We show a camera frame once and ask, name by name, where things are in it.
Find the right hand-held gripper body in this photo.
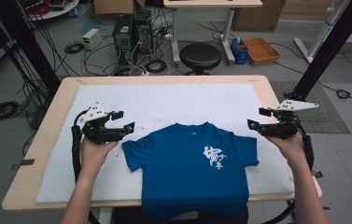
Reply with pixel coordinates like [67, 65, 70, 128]
[257, 98, 320, 140]

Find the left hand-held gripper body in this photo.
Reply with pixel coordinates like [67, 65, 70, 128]
[78, 102, 125, 145]

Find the blue t-shirt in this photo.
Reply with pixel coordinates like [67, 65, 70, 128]
[121, 121, 260, 222]

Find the person's right hand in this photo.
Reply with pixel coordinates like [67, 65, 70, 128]
[263, 132, 305, 163]

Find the person's left hand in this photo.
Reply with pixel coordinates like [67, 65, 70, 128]
[79, 136, 120, 177]

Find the grey floor mat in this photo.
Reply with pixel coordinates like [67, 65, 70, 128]
[270, 80, 351, 135]

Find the white felt mat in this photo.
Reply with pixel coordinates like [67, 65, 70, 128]
[35, 82, 295, 203]

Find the light wooden table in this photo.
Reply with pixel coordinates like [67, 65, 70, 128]
[1, 74, 323, 212]

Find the orange plastic basket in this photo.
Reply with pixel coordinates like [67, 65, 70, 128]
[242, 36, 282, 66]

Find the blue box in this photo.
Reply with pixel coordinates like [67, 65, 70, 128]
[230, 37, 249, 65]

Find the black computer tower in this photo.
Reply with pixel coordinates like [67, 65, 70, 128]
[133, 10, 155, 56]
[112, 15, 134, 68]

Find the black tape strip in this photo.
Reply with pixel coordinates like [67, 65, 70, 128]
[10, 158, 36, 172]

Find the white power supply box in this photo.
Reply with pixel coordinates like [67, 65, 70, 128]
[81, 27, 103, 51]

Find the black round stool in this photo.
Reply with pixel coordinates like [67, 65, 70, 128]
[178, 42, 223, 77]

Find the large brown cardboard box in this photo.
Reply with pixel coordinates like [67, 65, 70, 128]
[232, 0, 288, 33]

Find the white metal stand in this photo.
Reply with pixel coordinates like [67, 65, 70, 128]
[293, 0, 352, 64]

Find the round white table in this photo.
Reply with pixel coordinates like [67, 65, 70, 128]
[23, 0, 80, 22]

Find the white desk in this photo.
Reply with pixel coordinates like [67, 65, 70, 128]
[162, 0, 263, 65]

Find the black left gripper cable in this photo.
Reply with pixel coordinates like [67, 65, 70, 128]
[70, 108, 87, 185]

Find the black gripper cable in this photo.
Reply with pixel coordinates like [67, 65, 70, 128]
[70, 108, 87, 185]
[294, 116, 316, 172]

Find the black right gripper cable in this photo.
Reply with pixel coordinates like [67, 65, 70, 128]
[294, 116, 316, 172]

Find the black coiled floor cable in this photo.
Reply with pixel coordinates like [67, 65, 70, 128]
[145, 59, 169, 75]
[0, 101, 20, 122]
[63, 40, 86, 55]

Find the black frame post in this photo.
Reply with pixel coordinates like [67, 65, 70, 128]
[0, 0, 62, 94]
[284, 0, 352, 103]

